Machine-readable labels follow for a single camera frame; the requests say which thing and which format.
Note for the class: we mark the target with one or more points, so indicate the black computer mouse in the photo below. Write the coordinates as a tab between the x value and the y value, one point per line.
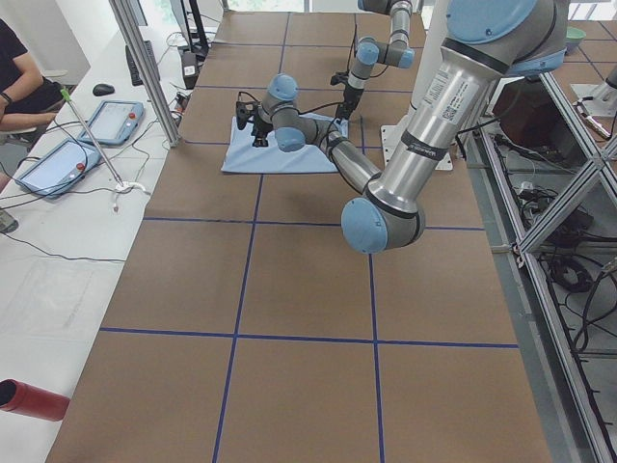
103	89

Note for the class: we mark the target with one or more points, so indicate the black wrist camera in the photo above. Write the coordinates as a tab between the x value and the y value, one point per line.
339	78
246	108

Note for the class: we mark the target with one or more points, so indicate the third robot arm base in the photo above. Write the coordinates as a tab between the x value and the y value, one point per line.
595	105

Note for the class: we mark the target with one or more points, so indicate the metal rod with green tip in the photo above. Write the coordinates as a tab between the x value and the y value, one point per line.
122	185

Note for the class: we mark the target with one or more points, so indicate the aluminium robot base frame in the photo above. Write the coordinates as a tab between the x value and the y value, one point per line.
551	184

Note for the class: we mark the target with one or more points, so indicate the red metal bottle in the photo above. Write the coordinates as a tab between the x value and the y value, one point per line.
27	400

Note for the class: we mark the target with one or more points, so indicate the black keyboard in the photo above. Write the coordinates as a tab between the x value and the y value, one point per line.
134	73

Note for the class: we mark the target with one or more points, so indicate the near blue teach pendant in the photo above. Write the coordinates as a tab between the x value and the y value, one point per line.
59	170

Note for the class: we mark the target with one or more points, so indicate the black label device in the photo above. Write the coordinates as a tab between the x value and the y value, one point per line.
190	69

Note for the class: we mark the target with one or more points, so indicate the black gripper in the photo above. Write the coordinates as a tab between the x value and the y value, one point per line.
349	97
261	126

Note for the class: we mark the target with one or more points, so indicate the blue teach pendant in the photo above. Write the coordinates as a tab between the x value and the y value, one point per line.
59	170
113	121

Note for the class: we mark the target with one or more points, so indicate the aluminium frame post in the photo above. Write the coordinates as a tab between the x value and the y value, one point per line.
131	33

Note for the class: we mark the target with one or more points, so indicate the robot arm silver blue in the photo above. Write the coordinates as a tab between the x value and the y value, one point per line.
484	41
366	52

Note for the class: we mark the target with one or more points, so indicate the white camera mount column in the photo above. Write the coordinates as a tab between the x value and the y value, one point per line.
430	62

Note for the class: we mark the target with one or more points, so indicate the far blue teach pendant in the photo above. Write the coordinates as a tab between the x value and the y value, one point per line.
113	121

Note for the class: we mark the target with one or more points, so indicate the light blue t-shirt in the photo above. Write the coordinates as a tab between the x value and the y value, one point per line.
243	158

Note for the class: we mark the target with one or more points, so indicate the green bowl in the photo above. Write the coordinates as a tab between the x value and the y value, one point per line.
574	37

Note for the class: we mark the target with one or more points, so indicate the person in black shirt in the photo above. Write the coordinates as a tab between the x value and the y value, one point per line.
27	98

